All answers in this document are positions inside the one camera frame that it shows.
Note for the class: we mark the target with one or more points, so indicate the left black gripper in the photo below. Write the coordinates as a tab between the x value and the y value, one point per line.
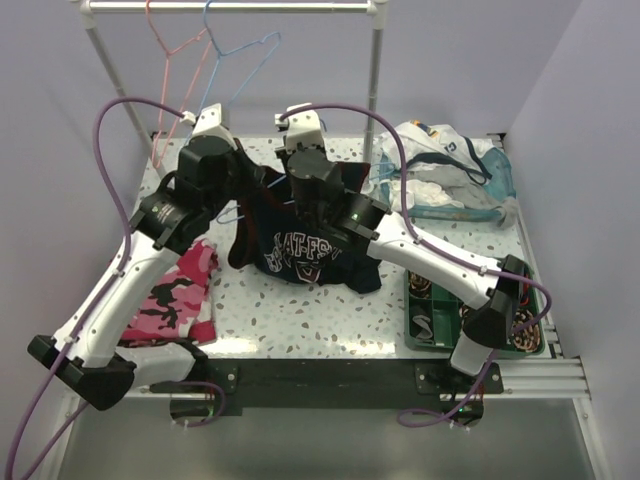
253	174

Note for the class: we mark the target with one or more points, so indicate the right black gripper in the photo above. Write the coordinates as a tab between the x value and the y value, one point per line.
282	153

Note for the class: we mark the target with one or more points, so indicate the navy tank top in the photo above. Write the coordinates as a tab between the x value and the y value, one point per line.
270	237

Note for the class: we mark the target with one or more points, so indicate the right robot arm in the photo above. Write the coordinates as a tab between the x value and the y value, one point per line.
359	224

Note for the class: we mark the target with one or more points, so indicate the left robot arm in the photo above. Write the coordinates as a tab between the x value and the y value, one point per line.
84	353

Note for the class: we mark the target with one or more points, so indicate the white garment in basket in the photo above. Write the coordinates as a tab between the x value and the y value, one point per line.
418	138

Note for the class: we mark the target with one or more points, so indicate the pink camouflage folded garment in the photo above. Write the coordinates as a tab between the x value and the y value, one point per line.
178	306

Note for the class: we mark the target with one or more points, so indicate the grey garment in basket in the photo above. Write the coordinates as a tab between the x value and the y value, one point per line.
447	193

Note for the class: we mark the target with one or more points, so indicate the green compartment tray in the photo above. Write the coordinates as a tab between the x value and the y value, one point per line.
443	309

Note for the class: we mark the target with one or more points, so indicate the grey white rolled tie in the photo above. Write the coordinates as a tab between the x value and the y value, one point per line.
425	327

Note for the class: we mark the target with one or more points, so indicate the white clothes rack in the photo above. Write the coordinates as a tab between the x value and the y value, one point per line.
295	73

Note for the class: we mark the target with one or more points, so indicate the orange navy striped rolled tie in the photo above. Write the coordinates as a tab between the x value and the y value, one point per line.
525	295

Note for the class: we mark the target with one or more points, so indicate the brown pink floral rolled tie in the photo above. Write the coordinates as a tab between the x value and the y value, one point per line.
529	339

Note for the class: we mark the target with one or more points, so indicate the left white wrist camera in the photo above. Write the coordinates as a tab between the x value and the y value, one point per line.
212	121

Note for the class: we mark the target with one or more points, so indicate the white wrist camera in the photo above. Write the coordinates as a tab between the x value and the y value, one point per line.
301	130
212	121

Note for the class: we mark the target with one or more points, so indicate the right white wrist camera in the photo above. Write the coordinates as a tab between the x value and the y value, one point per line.
301	130

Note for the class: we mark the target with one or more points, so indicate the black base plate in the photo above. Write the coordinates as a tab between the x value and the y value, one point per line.
363	384

